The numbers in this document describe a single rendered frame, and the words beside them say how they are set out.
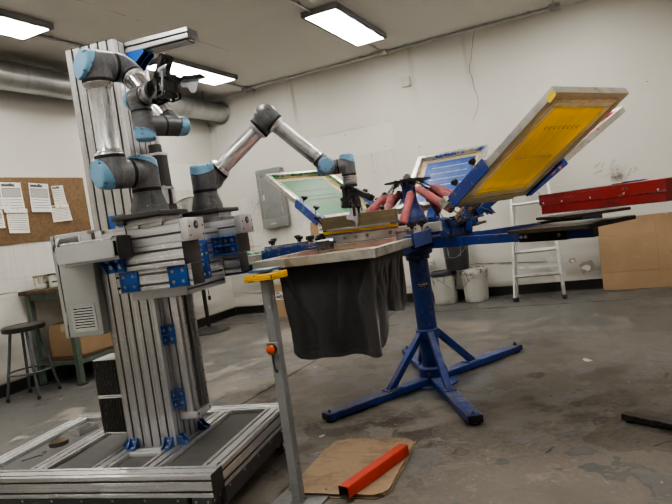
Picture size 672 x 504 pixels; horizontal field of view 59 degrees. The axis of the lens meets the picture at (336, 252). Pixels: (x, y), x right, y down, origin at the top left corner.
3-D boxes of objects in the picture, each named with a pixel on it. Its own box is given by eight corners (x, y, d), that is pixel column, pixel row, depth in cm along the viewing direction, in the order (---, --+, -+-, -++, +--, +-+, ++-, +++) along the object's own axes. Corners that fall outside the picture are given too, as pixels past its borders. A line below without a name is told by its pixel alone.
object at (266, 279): (310, 518, 230) (274, 272, 225) (262, 513, 240) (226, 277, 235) (334, 491, 250) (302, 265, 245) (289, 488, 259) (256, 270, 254)
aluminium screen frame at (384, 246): (375, 257, 238) (374, 248, 237) (252, 271, 263) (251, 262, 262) (430, 240, 309) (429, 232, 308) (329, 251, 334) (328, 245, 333)
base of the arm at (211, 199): (186, 212, 287) (183, 192, 286) (201, 211, 301) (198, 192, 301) (214, 208, 283) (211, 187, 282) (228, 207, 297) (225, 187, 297)
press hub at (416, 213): (457, 391, 360) (427, 168, 353) (396, 391, 376) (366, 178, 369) (471, 372, 395) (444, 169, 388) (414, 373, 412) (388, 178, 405)
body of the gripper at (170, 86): (183, 98, 203) (164, 107, 211) (182, 74, 203) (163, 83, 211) (163, 94, 197) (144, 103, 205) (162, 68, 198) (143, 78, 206)
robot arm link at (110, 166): (140, 186, 236) (118, 47, 233) (105, 188, 224) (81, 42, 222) (125, 190, 244) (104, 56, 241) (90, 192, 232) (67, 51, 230)
